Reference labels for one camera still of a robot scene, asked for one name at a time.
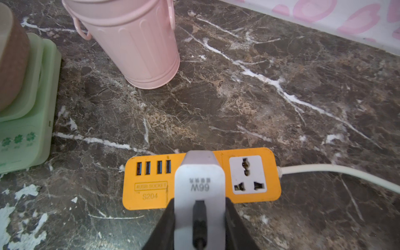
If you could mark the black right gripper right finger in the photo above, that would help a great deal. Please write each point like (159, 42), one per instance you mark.
(237, 234)

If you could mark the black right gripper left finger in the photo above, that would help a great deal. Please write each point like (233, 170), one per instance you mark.
(162, 237)

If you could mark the white usb charger adapter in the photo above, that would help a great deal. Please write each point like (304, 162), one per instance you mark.
(200, 203)

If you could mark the green electronic kitchen scale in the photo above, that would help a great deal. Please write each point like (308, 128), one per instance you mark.
(26, 132)

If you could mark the pink panda scale bowl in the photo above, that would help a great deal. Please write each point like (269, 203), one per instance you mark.
(15, 48)

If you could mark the orange power strip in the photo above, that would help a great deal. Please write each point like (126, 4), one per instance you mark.
(251, 176)

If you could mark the pink metal pencil bucket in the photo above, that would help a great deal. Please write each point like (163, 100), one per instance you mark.
(138, 36)

